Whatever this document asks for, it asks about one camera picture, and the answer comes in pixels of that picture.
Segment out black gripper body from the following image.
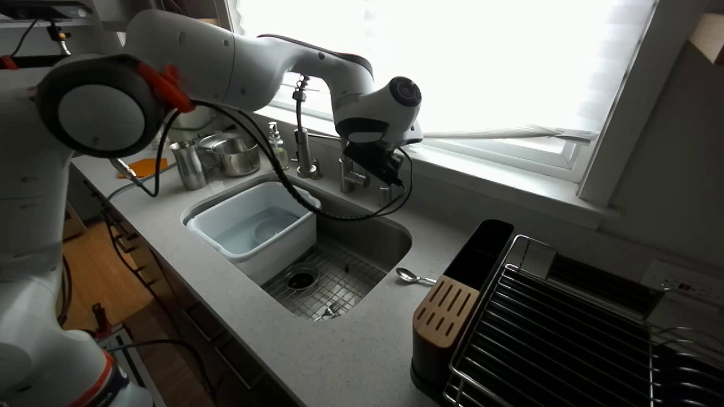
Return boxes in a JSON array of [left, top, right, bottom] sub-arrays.
[[342, 140, 408, 180]]

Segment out chrome spring neck faucet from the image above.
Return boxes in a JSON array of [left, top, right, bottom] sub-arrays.
[[289, 73, 371, 195]]

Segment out silver spoon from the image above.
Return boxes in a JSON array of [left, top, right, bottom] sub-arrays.
[[393, 267, 439, 289]]

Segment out soap dispenser pump bottle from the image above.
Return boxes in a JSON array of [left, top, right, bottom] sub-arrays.
[[267, 120, 292, 171]]

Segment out black utensil holder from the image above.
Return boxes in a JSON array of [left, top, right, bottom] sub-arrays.
[[409, 216, 518, 403]]

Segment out stainless steel pot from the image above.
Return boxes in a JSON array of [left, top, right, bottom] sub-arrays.
[[193, 131, 228, 176], [217, 131, 262, 178]]

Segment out white plastic wash tub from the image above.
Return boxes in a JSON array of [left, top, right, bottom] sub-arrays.
[[186, 178, 323, 286]]

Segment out wooden slotted knife insert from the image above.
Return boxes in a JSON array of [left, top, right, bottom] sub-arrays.
[[413, 274, 482, 350]]

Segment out silver fork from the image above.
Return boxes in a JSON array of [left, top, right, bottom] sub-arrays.
[[312, 299, 342, 321]]

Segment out tall metal cup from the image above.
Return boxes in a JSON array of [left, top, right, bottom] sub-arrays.
[[167, 137, 211, 191]]

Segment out orange flat object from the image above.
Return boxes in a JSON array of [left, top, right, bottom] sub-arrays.
[[115, 156, 173, 180]]

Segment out dark base cabinet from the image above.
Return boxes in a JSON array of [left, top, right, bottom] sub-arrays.
[[64, 171, 304, 407]]

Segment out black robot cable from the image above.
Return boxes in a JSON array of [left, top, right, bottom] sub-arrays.
[[105, 100, 417, 224]]

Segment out metal wire sink grid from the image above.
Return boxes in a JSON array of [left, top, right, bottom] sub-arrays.
[[260, 241, 393, 324]]

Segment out black wire dish rack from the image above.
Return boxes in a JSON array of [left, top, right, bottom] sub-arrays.
[[439, 232, 724, 407]]

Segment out white window frame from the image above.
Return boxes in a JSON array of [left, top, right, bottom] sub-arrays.
[[224, 0, 710, 211]]

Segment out white wall outlet plate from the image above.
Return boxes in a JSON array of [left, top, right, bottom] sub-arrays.
[[640, 258, 724, 307]]

